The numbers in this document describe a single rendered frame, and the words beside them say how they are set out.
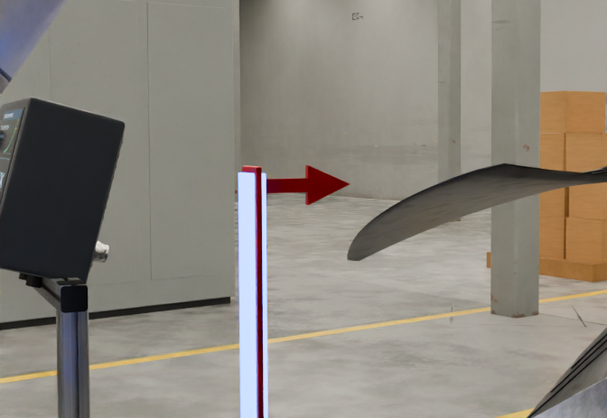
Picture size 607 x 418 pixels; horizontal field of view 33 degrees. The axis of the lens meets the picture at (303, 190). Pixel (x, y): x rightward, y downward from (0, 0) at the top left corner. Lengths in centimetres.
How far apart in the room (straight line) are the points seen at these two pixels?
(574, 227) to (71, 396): 805
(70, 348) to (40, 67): 570
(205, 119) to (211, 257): 99
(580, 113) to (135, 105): 403
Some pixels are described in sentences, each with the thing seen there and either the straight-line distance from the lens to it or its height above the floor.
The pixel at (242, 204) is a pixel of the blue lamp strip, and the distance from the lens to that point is 60.
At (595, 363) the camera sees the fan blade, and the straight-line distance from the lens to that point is 90.
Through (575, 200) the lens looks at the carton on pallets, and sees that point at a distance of 903.
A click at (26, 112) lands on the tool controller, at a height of 124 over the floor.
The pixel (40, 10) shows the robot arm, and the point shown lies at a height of 128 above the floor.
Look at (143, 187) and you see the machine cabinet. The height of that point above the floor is 87.
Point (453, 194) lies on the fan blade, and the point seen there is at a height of 117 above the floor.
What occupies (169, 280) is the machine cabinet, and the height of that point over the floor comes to 22.
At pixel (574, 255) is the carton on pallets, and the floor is 19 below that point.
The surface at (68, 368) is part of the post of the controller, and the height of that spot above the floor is 97.
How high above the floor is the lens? 121
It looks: 3 degrees down
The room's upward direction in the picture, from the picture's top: straight up
